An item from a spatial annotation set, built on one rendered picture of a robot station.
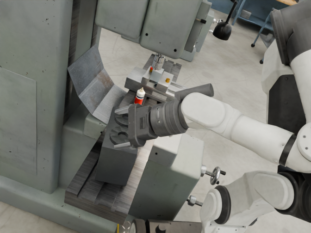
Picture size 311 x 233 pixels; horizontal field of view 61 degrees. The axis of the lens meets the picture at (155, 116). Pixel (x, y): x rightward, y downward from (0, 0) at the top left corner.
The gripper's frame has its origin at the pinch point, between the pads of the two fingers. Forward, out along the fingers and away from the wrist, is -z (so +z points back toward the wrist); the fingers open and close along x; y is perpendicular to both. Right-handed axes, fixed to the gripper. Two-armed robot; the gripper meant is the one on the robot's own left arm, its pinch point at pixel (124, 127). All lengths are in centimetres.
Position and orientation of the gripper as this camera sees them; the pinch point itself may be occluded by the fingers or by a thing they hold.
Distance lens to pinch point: 75.6
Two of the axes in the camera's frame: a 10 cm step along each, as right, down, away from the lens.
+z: 8.7, -1.9, -4.5
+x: -0.3, -9.4, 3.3
